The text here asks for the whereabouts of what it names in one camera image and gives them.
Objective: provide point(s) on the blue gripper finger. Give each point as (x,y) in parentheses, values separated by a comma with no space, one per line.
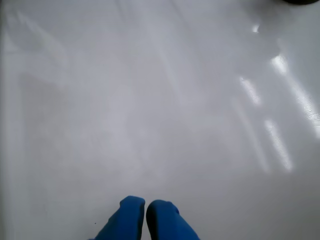
(125,220)
(167,222)

